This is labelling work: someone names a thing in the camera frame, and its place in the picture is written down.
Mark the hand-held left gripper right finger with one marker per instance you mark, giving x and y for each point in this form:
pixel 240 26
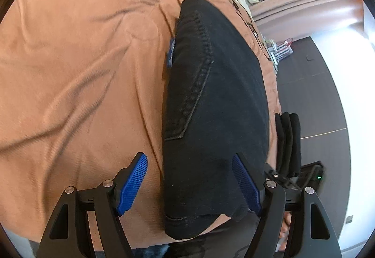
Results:
pixel 246 184

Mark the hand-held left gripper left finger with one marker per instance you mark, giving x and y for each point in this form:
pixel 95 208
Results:
pixel 131 184

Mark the person's bare foot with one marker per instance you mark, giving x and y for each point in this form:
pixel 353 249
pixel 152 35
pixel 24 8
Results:
pixel 286 231

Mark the brown blanket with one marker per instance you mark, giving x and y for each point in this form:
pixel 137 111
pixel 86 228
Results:
pixel 73 70

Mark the pink curtain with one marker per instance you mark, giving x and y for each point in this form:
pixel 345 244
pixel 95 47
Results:
pixel 307 8

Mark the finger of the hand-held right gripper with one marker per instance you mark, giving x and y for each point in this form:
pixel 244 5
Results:
pixel 278 176

